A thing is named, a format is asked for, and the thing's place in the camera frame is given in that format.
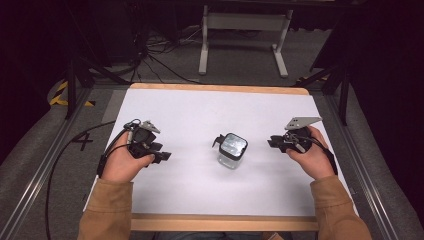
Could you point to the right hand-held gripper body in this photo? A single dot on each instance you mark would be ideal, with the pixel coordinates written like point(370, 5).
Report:
point(296, 141)

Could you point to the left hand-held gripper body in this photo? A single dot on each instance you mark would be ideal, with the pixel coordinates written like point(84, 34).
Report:
point(142, 136)

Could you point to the person's right hand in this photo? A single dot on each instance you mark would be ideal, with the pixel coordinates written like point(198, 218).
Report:
point(315, 161)

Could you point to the person's left hand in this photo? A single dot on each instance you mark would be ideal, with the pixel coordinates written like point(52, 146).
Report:
point(121, 163)

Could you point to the glass jar with black lid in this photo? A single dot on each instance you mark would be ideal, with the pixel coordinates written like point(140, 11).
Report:
point(232, 148)

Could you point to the black tripod stand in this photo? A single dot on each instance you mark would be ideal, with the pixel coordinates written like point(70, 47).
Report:
point(343, 96)
point(71, 86)

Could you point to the white table cover sheet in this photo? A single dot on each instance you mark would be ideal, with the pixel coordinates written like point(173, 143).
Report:
point(213, 113)

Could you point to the yellow black hazard tape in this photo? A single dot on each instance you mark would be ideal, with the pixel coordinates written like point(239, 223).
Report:
point(60, 89)

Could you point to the grey metal floor rail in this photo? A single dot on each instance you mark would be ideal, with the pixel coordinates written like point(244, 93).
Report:
point(363, 173)
point(36, 180)

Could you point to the white metal stand frame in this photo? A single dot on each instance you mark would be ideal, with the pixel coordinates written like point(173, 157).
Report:
point(245, 20)

